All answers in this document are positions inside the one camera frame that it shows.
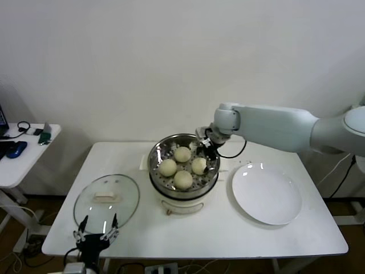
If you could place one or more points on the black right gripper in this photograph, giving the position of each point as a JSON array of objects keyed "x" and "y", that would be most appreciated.
[{"x": 213, "y": 149}]

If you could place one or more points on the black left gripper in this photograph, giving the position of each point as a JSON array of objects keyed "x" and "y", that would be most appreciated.
[{"x": 91, "y": 245}]

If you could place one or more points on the white steamed baozi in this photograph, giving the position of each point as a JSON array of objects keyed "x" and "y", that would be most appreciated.
[
  {"x": 182, "y": 154},
  {"x": 183, "y": 179},
  {"x": 167, "y": 167},
  {"x": 199, "y": 165}
]

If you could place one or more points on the round glass pot lid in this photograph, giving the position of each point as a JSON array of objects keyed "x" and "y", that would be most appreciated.
[{"x": 105, "y": 197}]

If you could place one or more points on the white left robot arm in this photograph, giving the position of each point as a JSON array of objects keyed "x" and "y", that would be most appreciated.
[{"x": 91, "y": 270}]

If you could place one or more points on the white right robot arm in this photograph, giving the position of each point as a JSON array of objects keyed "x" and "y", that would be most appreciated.
[{"x": 271, "y": 125}]

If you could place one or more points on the stainless steel steamer basket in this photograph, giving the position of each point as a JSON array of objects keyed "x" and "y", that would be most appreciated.
[{"x": 154, "y": 154}]

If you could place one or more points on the white electric cooker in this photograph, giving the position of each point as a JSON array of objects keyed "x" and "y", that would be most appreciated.
[{"x": 182, "y": 205}]

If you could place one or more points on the white round plate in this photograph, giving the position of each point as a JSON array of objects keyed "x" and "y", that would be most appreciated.
[{"x": 266, "y": 194}]

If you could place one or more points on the white floor power strip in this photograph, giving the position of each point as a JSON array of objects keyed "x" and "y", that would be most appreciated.
[{"x": 161, "y": 269}]

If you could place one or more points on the white side table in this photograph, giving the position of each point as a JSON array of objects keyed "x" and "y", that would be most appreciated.
[{"x": 34, "y": 160}]

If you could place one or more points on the green circuit board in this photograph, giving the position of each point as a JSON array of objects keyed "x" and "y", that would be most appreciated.
[{"x": 45, "y": 139}]

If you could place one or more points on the blue computer mouse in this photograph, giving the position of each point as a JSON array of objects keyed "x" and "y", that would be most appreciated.
[{"x": 17, "y": 149}]

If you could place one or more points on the grey small upright panel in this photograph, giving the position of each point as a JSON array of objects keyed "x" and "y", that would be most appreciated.
[{"x": 48, "y": 128}]

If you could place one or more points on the black flat device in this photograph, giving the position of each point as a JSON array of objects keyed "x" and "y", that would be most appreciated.
[{"x": 4, "y": 149}]

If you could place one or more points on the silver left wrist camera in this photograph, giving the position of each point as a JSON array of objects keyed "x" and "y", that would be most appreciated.
[{"x": 74, "y": 269}]

